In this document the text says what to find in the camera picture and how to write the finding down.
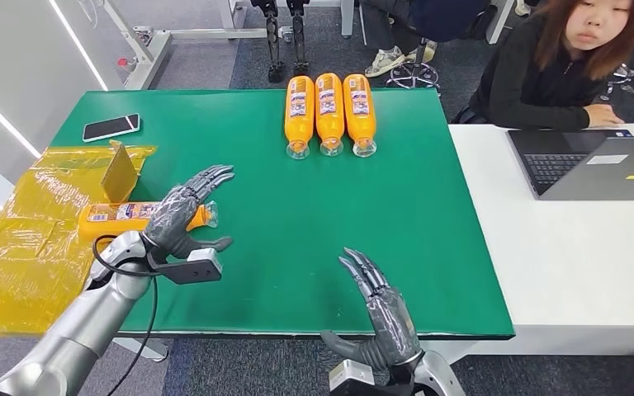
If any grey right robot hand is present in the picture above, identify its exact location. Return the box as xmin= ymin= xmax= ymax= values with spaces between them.
xmin=319 ymin=247 xmax=423 ymax=371

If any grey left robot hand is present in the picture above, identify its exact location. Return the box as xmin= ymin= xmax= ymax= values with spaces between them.
xmin=141 ymin=164 xmax=236 ymax=261

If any orange juice bottle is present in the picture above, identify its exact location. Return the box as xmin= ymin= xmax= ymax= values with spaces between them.
xmin=284 ymin=75 xmax=316 ymax=161
xmin=343 ymin=73 xmax=377 ymax=158
xmin=78 ymin=200 xmax=220 ymax=242
xmin=315 ymin=72 xmax=345 ymax=158

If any black smartphone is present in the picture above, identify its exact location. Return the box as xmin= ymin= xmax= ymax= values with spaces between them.
xmin=82 ymin=113 xmax=141 ymax=144

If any green table mat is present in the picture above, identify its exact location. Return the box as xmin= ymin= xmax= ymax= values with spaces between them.
xmin=49 ymin=88 xmax=516 ymax=341

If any yellow film wrapped cardboard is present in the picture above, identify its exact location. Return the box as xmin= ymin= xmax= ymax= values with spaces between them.
xmin=0 ymin=140 xmax=159 ymax=337

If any white desk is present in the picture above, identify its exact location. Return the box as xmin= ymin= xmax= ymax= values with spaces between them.
xmin=423 ymin=122 xmax=634 ymax=365

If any black robot leg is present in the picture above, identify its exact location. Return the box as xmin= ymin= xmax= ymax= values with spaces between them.
xmin=250 ymin=0 xmax=286 ymax=84
xmin=286 ymin=0 xmax=311 ymax=77

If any open black laptop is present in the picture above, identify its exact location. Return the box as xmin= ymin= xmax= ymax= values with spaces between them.
xmin=506 ymin=129 xmax=634 ymax=196

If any chrome office chair base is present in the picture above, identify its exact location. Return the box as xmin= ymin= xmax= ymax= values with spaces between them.
xmin=600 ymin=63 xmax=634 ymax=102
xmin=385 ymin=38 xmax=441 ymax=92

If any grey laptop lid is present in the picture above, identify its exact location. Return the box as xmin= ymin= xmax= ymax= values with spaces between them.
xmin=540 ymin=136 xmax=634 ymax=201

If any seated person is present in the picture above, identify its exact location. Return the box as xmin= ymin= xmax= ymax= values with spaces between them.
xmin=357 ymin=0 xmax=493 ymax=78

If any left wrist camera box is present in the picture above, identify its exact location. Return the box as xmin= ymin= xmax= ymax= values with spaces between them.
xmin=147 ymin=247 xmax=224 ymax=285

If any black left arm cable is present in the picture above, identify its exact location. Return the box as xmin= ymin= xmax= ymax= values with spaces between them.
xmin=91 ymin=234 xmax=159 ymax=396

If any white metal stand frame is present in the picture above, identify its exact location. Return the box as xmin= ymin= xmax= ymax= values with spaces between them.
xmin=82 ymin=0 xmax=293 ymax=92

